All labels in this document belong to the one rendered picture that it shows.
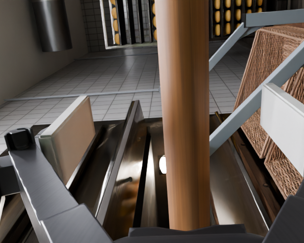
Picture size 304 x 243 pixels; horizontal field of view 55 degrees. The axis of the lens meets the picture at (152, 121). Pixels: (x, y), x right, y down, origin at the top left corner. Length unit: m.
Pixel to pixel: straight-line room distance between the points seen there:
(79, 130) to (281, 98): 0.12
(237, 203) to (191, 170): 0.88
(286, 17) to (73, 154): 0.96
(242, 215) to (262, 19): 0.63
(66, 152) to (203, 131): 0.08
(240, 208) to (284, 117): 0.89
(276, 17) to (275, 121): 0.89
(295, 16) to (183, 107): 0.93
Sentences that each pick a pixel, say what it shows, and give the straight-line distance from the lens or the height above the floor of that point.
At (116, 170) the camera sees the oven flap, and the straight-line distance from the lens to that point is 1.00.
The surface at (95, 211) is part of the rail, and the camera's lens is 0.84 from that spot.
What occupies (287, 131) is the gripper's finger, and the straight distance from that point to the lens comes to 0.17.
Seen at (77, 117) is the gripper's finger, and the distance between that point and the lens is 0.18.
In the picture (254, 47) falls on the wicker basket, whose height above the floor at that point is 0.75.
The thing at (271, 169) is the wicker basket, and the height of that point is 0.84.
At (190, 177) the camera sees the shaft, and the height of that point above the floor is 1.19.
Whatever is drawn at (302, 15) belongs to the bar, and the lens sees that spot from 1.09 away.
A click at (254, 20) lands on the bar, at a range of 1.04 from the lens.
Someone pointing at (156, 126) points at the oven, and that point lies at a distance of 1.78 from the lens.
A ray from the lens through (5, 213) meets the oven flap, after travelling 1.25.
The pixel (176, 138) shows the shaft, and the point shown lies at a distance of 0.18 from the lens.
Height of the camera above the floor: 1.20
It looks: 4 degrees up
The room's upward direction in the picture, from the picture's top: 93 degrees counter-clockwise
